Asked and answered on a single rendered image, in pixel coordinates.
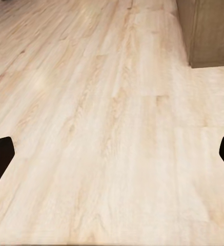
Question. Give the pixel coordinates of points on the cabinet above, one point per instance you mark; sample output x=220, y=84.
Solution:
x=202, y=23

